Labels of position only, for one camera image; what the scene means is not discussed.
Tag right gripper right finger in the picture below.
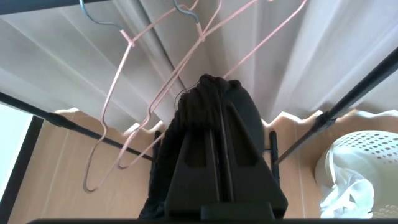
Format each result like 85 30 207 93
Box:
221 100 289 219

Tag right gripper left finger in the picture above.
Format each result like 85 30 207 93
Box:
164 102 233 219

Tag black shorts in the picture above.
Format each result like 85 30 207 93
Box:
137 73 266 220

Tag pink clothes hanger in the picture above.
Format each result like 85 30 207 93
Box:
117 0 309 170
78 0 223 193

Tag white laundry basket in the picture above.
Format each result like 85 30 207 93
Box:
314 129 398 219

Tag black clothes rack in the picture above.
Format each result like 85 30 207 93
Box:
0 0 398 187

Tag white garment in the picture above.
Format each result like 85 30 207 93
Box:
319 145 374 219

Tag beige curtain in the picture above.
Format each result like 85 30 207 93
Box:
0 0 398 134

